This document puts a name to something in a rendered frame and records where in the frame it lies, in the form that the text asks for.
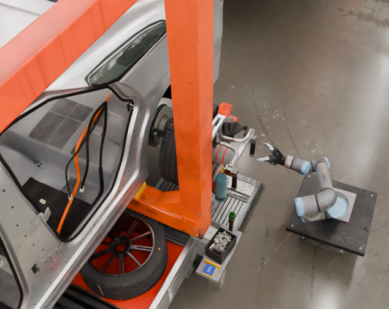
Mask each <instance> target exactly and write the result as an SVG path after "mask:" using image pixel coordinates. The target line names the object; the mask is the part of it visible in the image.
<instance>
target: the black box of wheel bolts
mask: <svg viewBox="0 0 389 309"><path fill-rule="evenodd" d="M236 238H237V236H236V235H234V234H232V233H230V232H229V231H227V230H226V229H224V228H222V227H220V228H219V229H218V231H216V233H215V234H214V236H213V237H212V238H211V240H210V241H209V242H208V244H207V245H206V246H205V255H206V256H207V257H209V258H211V259H213V260H214V261H215V262H217V263H219V264H221V265H222V263H223V262H224V260H225V259H226V258H227V256H228V255H229V253H230V252H231V250H232V249H233V248H234V246H235V245H236Z"/></svg>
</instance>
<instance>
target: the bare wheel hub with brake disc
mask: <svg viewBox="0 0 389 309"><path fill-rule="evenodd" d="M171 118H172V110H171V108H170V107H169V106H166V105H163V106H161V107H160V108H159V109H158V110H157V112H156V113H155V116H154V118H153V121H152V125H151V128H150V133H149V136H150V137H152V134H153V133H154V132H158V134H159V136H158V139H159V140H160V142H159V144H161V143H162V141H163V137H164V134H165V132H166V126H167V125H168V124H169V122H170V120H171ZM159 144H158V145H159Z"/></svg>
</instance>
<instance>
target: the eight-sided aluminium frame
mask: <svg viewBox="0 0 389 309"><path fill-rule="evenodd" d="M233 121H234V118H233V117H230V116H229V117H227V116H224V115H221V114H217V116H215V119H214V120H213V122H212V128H214V126H215V125H216V124H217V122H219V123H218V124H217V126H216V127H215V129H214V131H213V132H212V141H213V139H214V137H215V136H216V134H217V132H218V131H219V129H220V128H221V126H222V125H223V123H224V131H223V135H225V136H226V135H227V133H228V124H229V132H230V129H231V125H232V123H233ZM222 142H224V143H225V142H227V144H229V145H230V144H231V141H229V140H225V139H223V140H222ZM217 166H218V167H217ZM216 167H217V169H216V171H215V173H214V174H213V172H214V170H215V168H216ZM222 167H223V164H220V163H218V162H215V163H214V164H213V166H212V174H213V176H212V184H213V183H214V180H215V177H216V175H217V174H218V173H219V171H220V170H221V168H222Z"/></svg>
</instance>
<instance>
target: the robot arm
mask: <svg viewBox="0 0 389 309"><path fill-rule="evenodd" d="M264 144H265V145H266V146H267V147H268V148H269V150H270V151H272V152H271V155H269V156H270V158H268V157H265V158H258V159H256V160H258V161H261V162H262V163H265V162H266V161H267V162H269V163H270V164H272V163H274V165H277V164H280V165H282V166H285V167H286V168H289V169H292V170H295V171H297V173H298V174H300V175H307V174H309V173H313V172H316V173H317V179H318V186H319V190H320V191H319V193H318V194H314V195H311V196H305V197H299V198H296V199H295V206H296V211H297V214H298V216H300V217H301V220H302V222H304V223H308V222H311V221H318V220H322V219H328V218H341V217H343V216H344V215H345V214H346V212H347V209H348V207H349V201H348V199H347V197H346V196H345V195H344V194H343V193H341V192H339V191H335V190H334V189H333V186H332V183H331V178H330V175H329V169H330V166H329V162H328V158H321V159H315V160H312V161H304V160H302V159H298V158H295V157H293V156H285V157H284V156H283V154H282V153H281V152H280V151H279V150H278V149H277V148H275V147H273V146H272V145H270V144H267V143H264Z"/></svg>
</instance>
